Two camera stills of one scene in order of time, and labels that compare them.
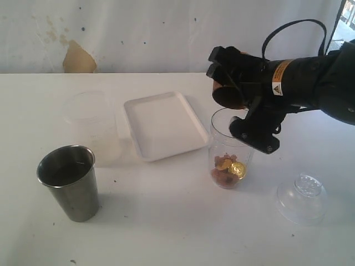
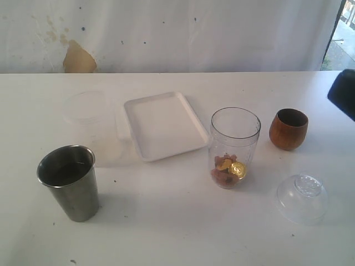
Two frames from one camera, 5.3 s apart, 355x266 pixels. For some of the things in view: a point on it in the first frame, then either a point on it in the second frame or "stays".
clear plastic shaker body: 230,156 stays
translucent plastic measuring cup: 93,118 stays
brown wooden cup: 229,96 → 288,129
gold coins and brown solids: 227,172 stays
